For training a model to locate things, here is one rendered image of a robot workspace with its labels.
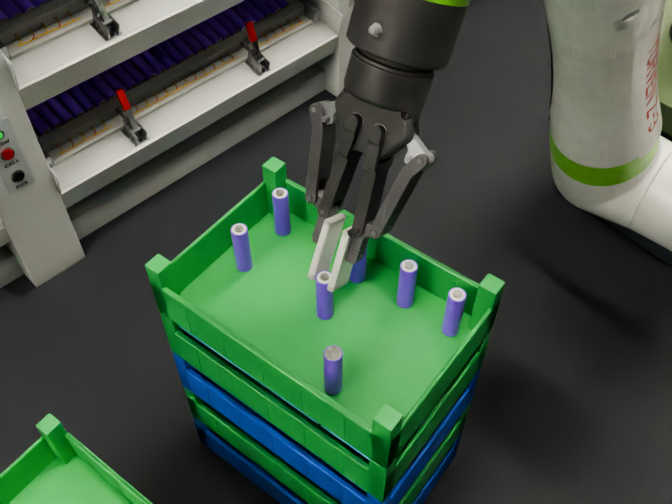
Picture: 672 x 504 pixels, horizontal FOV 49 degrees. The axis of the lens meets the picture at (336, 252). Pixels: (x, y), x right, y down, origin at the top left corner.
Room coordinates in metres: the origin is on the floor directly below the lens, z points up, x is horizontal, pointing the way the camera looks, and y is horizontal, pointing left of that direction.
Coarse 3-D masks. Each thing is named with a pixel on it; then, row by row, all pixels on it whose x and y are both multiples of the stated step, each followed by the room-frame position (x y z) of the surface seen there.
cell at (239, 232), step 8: (240, 224) 0.53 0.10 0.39; (232, 232) 0.52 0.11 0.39; (240, 232) 0.52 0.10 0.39; (232, 240) 0.52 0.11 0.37; (240, 240) 0.51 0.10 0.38; (248, 240) 0.52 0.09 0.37; (240, 248) 0.51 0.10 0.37; (248, 248) 0.52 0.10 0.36; (240, 256) 0.51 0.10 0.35; (248, 256) 0.52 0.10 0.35; (240, 264) 0.51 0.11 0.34; (248, 264) 0.52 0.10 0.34
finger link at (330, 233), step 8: (336, 216) 0.49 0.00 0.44; (344, 216) 0.50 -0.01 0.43; (328, 224) 0.48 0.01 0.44; (336, 224) 0.49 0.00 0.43; (328, 232) 0.48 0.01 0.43; (336, 232) 0.49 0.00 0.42; (320, 240) 0.47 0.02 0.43; (328, 240) 0.48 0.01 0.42; (336, 240) 0.49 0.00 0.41; (320, 248) 0.47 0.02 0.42; (328, 248) 0.48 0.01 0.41; (320, 256) 0.47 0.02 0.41; (328, 256) 0.48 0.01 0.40; (312, 264) 0.47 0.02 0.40; (320, 264) 0.47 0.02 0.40; (328, 264) 0.48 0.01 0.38; (312, 272) 0.46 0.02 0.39
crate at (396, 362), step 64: (256, 192) 0.59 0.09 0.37; (192, 256) 0.51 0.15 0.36; (256, 256) 0.54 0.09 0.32; (384, 256) 0.52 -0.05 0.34; (192, 320) 0.43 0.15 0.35; (256, 320) 0.45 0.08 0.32; (320, 320) 0.45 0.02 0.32; (384, 320) 0.45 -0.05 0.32; (320, 384) 0.37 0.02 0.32; (384, 384) 0.37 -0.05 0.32; (448, 384) 0.37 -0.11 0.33; (384, 448) 0.29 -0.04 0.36
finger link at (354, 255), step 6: (372, 222) 0.47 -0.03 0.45; (366, 228) 0.47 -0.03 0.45; (366, 234) 0.46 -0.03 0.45; (384, 234) 0.46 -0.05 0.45; (354, 240) 0.47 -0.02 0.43; (360, 240) 0.46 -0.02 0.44; (366, 240) 0.47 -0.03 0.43; (354, 246) 0.46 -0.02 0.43; (360, 246) 0.46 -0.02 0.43; (366, 246) 0.47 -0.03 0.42; (348, 252) 0.46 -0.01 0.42; (354, 252) 0.46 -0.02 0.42; (360, 252) 0.46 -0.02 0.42; (348, 258) 0.46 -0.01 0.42; (354, 258) 0.46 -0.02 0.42; (360, 258) 0.46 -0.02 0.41
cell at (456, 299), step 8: (456, 288) 0.44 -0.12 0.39; (448, 296) 0.44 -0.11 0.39; (456, 296) 0.43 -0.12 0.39; (464, 296) 0.43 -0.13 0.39; (448, 304) 0.43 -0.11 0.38; (456, 304) 0.43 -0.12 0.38; (464, 304) 0.43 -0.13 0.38; (448, 312) 0.43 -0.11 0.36; (456, 312) 0.43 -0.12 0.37; (448, 320) 0.43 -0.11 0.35; (456, 320) 0.43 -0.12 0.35; (448, 328) 0.43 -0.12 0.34; (456, 328) 0.43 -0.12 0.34; (448, 336) 0.43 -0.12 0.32
